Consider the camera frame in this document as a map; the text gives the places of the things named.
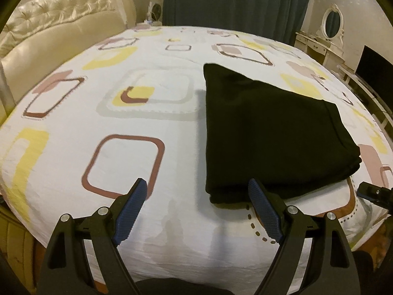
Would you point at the black flat television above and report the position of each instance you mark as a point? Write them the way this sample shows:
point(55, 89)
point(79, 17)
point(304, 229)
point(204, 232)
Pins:
point(374, 69)

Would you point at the white tv cabinet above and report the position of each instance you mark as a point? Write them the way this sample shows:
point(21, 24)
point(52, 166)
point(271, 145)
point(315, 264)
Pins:
point(367, 96)

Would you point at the black pants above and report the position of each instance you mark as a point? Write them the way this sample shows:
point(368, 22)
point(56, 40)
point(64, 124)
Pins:
point(292, 144)

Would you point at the white patterned bed sheet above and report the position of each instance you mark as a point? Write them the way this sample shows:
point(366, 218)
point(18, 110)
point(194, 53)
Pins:
point(133, 106)

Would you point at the dark teal curtain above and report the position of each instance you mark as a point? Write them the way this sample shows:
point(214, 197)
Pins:
point(275, 19)

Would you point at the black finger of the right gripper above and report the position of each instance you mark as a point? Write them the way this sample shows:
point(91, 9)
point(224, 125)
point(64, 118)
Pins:
point(379, 196)

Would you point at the cream tufted leather headboard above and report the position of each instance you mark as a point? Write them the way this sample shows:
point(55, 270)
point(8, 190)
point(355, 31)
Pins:
point(41, 35)

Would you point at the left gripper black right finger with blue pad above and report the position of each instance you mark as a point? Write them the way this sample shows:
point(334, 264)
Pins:
point(320, 241)

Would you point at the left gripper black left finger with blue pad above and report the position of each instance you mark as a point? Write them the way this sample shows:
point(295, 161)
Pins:
point(66, 268)

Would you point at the white dressing table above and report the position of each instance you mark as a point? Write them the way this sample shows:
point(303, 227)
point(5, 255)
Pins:
point(322, 51)

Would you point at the white oval vanity mirror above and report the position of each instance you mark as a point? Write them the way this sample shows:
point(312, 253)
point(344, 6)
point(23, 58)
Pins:
point(332, 25)

